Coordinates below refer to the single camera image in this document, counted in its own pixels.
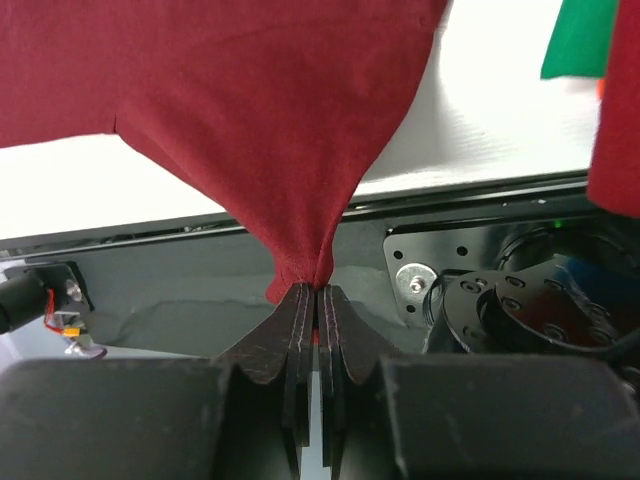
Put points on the dark red t shirt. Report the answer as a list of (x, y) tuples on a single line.
[(273, 109)]

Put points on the folded green t shirt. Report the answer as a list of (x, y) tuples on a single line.
[(580, 41)]

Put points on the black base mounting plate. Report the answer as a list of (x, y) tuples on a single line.
[(195, 285)]

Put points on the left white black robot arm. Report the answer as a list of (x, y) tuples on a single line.
[(54, 293)]

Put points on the folded bright red t shirt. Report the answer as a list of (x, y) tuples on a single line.
[(613, 179)]

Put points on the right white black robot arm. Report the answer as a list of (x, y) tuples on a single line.
[(527, 374)]

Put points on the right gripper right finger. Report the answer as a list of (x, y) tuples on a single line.
[(348, 351)]

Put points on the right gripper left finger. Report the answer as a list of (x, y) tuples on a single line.
[(266, 421)]

